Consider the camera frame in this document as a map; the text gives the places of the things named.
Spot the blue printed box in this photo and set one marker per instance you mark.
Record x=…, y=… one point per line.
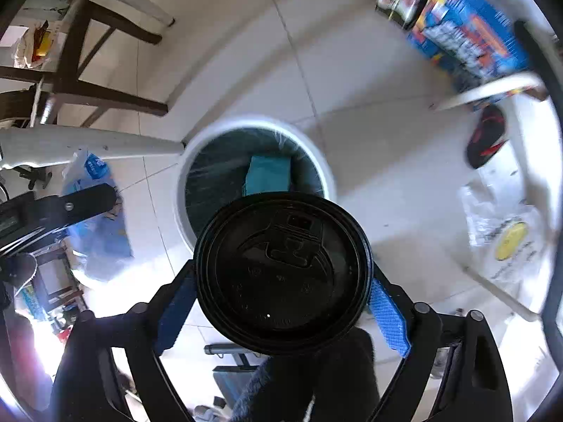
x=470, y=30

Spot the clear bag with yellow label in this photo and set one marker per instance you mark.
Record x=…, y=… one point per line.
x=506, y=228

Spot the thin white rod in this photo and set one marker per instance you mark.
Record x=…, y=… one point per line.
x=501, y=292

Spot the white bag with yellow contents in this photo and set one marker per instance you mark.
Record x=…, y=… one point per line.
x=31, y=46

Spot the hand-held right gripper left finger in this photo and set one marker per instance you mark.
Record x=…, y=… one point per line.
x=176, y=312

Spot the blue plastic bag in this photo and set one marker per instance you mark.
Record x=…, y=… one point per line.
x=99, y=233

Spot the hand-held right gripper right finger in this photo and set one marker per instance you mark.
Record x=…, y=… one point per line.
x=389, y=316

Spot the white table leg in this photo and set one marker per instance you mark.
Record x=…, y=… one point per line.
x=88, y=145

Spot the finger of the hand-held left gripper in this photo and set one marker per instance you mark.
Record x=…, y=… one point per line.
x=74, y=206

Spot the teal packet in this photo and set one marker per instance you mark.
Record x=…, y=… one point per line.
x=268, y=173

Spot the cup with black lid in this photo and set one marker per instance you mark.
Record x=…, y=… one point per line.
x=281, y=272

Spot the dark grey cloth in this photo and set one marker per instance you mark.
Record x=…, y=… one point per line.
x=303, y=382

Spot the white round trash bin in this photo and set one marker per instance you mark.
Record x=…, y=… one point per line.
x=211, y=176

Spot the dark wooden chair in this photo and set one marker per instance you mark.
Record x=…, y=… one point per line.
x=83, y=57

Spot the black and red shoe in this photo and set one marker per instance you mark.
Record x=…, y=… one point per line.
x=486, y=136

